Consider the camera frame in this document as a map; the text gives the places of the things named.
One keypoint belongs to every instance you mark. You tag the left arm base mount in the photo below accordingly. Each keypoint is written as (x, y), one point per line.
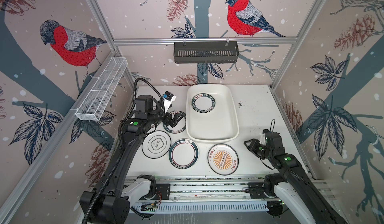
(162, 193)

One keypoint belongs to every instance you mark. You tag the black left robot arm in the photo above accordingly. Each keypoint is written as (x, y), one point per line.
(106, 203)

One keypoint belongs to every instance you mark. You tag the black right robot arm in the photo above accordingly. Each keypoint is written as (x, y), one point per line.
(291, 183)

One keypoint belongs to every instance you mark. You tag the white plate black flower outline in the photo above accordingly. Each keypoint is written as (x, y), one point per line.
(156, 145)

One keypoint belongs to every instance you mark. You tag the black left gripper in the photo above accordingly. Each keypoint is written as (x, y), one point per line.
(167, 121)

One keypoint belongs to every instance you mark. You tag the large orange sunburst plate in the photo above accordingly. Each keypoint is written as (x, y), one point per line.
(223, 159)

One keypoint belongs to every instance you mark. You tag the black hanging wire basket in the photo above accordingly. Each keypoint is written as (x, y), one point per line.
(220, 52)

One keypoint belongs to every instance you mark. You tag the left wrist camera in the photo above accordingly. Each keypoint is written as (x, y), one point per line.
(168, 98)

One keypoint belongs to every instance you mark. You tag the aluminium front rail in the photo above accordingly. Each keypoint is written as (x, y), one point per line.
(213, 189)

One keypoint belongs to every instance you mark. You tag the white plastic bin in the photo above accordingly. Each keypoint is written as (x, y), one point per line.
(218, 126)

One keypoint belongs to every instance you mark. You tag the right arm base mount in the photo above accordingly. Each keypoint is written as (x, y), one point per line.
(256, 191)

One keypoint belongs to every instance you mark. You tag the white mesh wall shelf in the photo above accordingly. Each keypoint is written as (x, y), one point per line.
(98, 97)

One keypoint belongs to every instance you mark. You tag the green red rim plate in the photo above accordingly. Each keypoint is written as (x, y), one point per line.
(183, 154)

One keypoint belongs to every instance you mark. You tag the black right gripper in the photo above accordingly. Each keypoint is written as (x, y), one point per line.
(251, 146)

